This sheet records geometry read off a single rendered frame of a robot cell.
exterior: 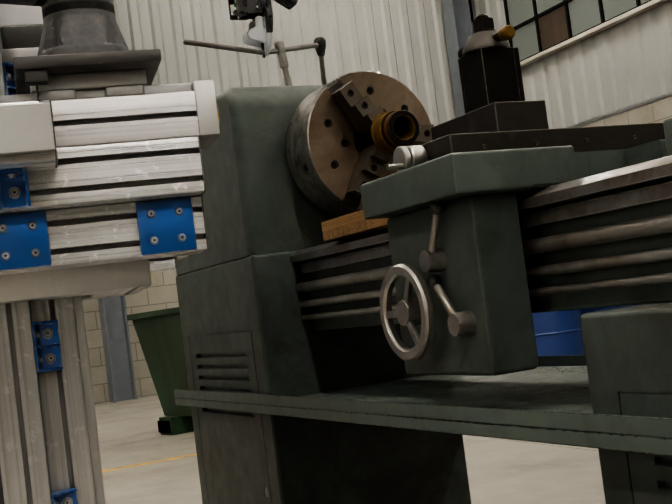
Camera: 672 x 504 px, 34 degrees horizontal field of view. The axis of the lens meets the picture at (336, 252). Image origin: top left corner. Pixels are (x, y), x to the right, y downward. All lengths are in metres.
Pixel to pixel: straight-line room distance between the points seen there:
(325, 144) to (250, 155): 0.19
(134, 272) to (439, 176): 0.57
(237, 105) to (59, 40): 0.76
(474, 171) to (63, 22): 0.69
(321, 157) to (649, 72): 9.69
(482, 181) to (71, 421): 0.85
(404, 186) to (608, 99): 10.79
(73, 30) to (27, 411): 0.64
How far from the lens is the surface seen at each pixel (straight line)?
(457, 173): 1.56
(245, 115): 2.47
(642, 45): 12.00
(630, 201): 1.48
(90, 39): 1.78
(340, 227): 2.17
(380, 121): 2.30
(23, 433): 1.93
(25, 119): 1.63
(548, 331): 8.69
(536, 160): 1.63
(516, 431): 1.50
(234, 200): 2.49
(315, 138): 2.35
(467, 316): 1.61
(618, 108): 12.28
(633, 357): 1.38
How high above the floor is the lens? 0.73
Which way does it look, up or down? 3 degrees up
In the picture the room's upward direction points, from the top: 7 degrees counter-clockwise
